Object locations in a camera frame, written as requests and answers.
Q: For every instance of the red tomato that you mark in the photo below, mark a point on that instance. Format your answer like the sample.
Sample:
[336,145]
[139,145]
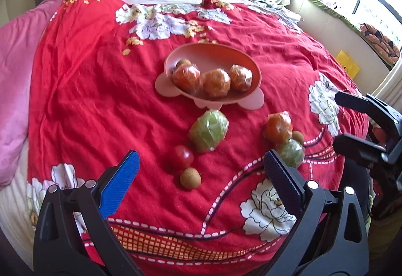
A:
[182,156]

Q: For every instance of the grey white crumpled cloth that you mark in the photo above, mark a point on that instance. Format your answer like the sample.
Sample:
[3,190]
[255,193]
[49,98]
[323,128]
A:
[279,10]

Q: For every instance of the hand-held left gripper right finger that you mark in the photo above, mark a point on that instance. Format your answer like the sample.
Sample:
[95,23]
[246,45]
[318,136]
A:
[282,181]

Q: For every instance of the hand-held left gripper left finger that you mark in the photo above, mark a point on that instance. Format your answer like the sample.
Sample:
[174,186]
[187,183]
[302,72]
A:
[121,185]

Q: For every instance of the orange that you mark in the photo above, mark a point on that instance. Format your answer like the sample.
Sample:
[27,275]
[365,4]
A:
[240,77]
[215,82]
[278,126]
[186,77]

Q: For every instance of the orange floral cushion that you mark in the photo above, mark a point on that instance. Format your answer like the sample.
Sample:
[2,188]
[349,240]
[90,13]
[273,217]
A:
[380,42]

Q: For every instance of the pink quilt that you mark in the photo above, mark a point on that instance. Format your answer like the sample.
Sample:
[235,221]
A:
[15,75]

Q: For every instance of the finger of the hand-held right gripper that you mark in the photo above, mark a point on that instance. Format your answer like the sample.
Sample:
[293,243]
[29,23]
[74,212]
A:
[355,100]
[358,148]

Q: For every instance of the pink plastic bowl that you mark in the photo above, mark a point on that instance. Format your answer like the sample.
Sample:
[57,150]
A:
[219,53]

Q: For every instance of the white ribbed bed sheet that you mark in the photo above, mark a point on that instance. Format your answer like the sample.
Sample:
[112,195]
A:
[12,210]

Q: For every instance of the green citrus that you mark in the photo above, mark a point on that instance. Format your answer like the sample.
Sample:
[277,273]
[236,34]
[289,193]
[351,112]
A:
[209,130]
[291,153]

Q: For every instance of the green window seat mat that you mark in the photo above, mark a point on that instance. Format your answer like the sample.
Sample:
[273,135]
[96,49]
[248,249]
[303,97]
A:
[329,13]

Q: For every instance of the red floral blanket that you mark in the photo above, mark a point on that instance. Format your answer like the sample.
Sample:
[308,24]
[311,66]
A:
[94,90]

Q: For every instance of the small brown pear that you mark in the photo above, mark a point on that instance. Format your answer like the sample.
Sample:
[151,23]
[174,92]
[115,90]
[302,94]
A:
[183,63]
[297,137]
[190,178]

